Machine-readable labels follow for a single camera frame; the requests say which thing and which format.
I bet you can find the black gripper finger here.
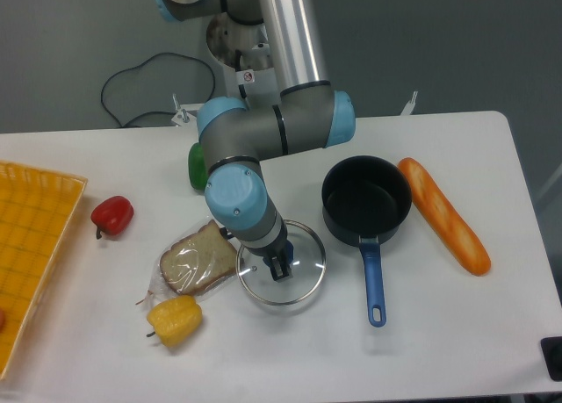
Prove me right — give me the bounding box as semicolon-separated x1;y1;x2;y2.
264;253;292;282

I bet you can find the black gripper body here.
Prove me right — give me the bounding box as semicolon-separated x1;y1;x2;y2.
241;227;287;258

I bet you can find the glass lid with blue knob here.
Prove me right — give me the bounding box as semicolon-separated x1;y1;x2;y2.
236;219;327;306

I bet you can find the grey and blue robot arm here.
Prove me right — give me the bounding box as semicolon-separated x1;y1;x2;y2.
155;0;356;281

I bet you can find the bread slice in plastic bag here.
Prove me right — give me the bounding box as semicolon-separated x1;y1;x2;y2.
138;216;238;307

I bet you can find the green bell pepper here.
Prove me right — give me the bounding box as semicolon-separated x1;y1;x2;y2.
187;142;208;191

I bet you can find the yellow bell pepper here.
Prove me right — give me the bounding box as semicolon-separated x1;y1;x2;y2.
147;295;203;348

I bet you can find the orange baguette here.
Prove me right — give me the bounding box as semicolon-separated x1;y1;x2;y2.
398;157;492;277

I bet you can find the red bell pepper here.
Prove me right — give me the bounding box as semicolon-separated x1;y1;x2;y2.
90;196;134;240

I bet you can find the yellow woven basket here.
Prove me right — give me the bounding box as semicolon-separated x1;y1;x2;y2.
1;161;88;379

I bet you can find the black object at table corner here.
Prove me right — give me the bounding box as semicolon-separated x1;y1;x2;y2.
540;336;562;382

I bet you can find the black saucepan with blue handle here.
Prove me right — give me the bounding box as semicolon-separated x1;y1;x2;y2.
321;155;412;327

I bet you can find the white table bracket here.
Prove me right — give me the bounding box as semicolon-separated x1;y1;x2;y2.
400;90;418;116

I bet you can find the black cable on floor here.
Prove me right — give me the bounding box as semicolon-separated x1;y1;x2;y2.
100;52;217;128

